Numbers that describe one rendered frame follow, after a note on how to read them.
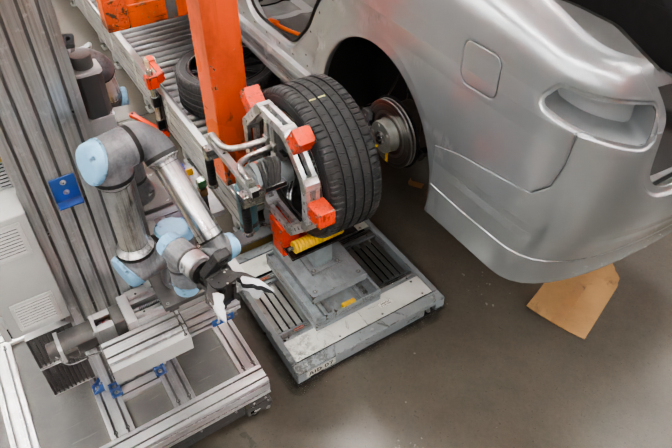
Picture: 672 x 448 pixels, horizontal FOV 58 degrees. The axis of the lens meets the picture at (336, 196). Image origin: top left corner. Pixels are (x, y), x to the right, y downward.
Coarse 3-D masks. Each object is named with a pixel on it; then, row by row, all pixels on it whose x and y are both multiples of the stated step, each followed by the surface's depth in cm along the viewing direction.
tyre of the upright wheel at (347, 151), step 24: (264, 96) 250; (288, 96) 232; (312, 96) 231; (336, 96) 233; (312, 120) 224; (336, 120) 227; (360, 120) 230; (264, 144) 271; (336, 144) 225; (360, 144) 228; (336, 168) 224; (360, 168) 230; (336, 192) 227; (360, 192) 233; (336, 216) 234; (360, 216) 246
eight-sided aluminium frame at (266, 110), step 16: (256, 112) 240; (272, 112) 238; (256, 128) 261; (288, 128) 225; (304, 160) 227; (304, 176) 224; (272, 192) 272; (304, 192) 226; (272, 208) 266; (288, 208) 266; (304, 208) 233; (288, 224) 259; (304, 224) 238
